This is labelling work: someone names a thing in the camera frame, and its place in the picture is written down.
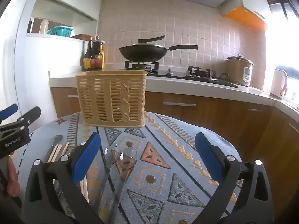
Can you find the black wok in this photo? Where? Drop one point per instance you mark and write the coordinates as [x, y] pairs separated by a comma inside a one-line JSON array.
[[142, 52]]

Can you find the person's left hand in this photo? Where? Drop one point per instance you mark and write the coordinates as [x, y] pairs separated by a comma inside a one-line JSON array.
[[12, 179]]

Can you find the brown wooden board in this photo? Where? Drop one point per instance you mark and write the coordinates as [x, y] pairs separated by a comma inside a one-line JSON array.
[[80, 36]]

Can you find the black wok lid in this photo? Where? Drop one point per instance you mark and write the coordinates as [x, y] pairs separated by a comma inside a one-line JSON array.
[[149, 40]]

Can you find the teal plastic basket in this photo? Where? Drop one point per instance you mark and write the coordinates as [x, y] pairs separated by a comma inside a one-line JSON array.
[[59, 31]]

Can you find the beige plastic utensil basket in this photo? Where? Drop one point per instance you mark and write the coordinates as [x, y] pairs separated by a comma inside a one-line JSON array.
[[112, 98]]

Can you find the black gas stove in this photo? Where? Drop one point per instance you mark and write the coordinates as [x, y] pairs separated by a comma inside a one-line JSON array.
[[182, 75]]

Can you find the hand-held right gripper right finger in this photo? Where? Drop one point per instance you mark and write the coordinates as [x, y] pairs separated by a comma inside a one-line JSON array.
[[209, 158]]

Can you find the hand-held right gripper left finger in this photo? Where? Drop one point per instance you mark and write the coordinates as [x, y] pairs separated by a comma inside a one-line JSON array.
[[85, 158]]

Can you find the dark soy sauce bottle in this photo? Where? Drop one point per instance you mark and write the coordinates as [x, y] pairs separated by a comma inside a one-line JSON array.
[[88, 58]]

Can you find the white electric kettle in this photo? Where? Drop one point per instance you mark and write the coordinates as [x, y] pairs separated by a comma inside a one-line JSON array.
[[278, 84]]

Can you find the brown sauce bottle yellow label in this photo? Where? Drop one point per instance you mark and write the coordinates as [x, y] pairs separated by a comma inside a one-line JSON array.
[[98, 56]]

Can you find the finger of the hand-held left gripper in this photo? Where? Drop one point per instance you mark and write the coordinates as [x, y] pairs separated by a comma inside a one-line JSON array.
[[25, 119], [9, 111]]

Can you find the beige rice cooker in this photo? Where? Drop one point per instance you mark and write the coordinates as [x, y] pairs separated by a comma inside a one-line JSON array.
[[239, 71]]

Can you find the orange wall cabinet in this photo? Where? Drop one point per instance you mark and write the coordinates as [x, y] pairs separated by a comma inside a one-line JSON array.
[[247, 17]]

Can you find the patterned blue tablecloth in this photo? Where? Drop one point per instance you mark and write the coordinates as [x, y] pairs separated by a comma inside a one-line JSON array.
[[163, 140]]

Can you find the white plastic bottle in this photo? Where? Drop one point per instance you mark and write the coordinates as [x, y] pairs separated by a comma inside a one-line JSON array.
[[43, 26]]

